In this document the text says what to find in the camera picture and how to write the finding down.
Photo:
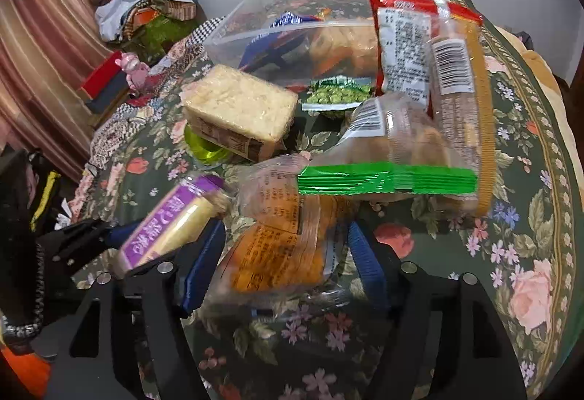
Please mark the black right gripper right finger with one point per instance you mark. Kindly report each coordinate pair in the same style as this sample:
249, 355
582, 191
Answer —
445, 330

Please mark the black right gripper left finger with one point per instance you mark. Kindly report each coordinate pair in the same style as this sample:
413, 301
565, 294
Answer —
96, 352

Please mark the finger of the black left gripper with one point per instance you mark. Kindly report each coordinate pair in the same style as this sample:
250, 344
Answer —
67, 250

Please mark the purple coconut roll pack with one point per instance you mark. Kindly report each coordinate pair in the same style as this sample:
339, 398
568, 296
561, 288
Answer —
178, 219

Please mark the green jelly cup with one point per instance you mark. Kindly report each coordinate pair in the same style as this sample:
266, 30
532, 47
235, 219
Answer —
206, 152

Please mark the orange fried snack bag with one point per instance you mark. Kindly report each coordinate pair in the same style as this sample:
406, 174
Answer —
294, 252

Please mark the green-edged cookie bag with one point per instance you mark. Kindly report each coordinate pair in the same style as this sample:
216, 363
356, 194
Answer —
390, 147

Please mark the rice cracker block pack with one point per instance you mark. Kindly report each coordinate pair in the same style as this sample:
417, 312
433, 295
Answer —
240, 112

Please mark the floral green bedspread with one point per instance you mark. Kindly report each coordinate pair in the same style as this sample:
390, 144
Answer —
527, 251

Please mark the patchwork quilt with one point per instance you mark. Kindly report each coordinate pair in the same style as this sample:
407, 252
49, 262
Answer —
131, 116

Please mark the red and navy box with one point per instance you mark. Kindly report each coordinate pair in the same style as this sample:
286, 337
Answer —
105, 85

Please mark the pink plush toy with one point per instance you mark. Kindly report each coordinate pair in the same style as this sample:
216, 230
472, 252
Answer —
137, 73

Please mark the striped brown curtain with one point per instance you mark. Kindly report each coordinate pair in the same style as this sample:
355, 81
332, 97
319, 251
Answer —
48, 49

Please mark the brown biscuit sleeve pack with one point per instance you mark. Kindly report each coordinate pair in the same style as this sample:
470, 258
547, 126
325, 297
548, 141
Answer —
461, 100

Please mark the beige blanket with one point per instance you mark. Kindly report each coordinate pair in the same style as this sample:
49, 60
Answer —
567, 101

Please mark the pile of clothes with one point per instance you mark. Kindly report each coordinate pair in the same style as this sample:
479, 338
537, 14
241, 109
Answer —
148, 28

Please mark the green peas snack packet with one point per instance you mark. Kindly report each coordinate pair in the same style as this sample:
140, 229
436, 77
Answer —
338, 93

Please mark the orange cracker pack in bin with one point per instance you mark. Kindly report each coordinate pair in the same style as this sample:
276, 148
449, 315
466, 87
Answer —
346, 50

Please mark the blue snack packet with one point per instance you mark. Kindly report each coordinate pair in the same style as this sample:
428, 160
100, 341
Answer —
269, 48

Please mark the red snack packet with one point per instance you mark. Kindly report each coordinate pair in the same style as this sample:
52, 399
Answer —
420, 41

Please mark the clear plastic storage bin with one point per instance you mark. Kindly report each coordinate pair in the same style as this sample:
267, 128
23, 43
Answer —
226, 44

